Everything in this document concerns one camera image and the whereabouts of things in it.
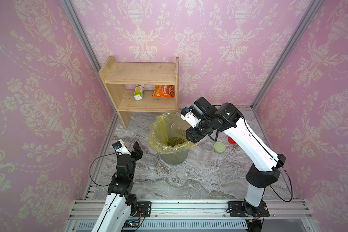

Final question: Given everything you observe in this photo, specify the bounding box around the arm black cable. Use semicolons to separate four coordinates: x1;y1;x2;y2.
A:
89;152;119;187
208;115;293;203

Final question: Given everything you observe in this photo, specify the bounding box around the white lid glass jar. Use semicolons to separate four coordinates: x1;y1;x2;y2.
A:
171;122;190;138

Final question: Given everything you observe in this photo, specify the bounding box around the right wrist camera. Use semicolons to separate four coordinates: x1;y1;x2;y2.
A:
181;107;201;128

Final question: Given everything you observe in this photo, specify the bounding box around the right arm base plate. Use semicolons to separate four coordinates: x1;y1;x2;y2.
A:
226;201;270;218

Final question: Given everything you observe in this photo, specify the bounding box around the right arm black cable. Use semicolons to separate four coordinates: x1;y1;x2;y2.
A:
208;115;293;203

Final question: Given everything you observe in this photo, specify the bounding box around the green white juice carton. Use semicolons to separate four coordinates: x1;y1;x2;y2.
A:
133;84;145;101

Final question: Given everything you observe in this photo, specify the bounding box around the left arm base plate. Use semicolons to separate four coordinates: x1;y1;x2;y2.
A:
130;201;152;218

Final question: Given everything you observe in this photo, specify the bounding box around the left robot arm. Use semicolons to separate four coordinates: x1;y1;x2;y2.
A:
92;139;143;232

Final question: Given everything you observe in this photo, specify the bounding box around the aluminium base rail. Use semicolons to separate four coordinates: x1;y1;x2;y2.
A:
64;199;318;232

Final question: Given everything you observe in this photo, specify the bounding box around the wooden two-tier shelf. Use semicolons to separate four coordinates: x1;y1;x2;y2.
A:
99;56;180;128

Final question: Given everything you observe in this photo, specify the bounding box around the orange snack bag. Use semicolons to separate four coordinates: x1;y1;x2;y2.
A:
152;85;175;98

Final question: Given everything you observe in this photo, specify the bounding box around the yellow plastic bin liner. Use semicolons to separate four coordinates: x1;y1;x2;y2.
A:
147;112;198;155

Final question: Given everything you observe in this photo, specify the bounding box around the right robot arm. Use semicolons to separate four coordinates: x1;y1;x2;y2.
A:
181;97;286;213

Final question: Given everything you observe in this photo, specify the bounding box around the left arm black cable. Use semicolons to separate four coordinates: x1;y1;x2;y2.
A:
89;152;119;187

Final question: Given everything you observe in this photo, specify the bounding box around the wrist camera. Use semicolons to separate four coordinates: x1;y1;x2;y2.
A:
181;107;201;128
112;139;131;157

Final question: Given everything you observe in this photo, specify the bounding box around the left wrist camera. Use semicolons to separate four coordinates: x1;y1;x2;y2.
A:
112;139;131;157

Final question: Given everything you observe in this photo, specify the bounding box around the green mung beans pile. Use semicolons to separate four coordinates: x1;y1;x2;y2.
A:
167;137;185;147

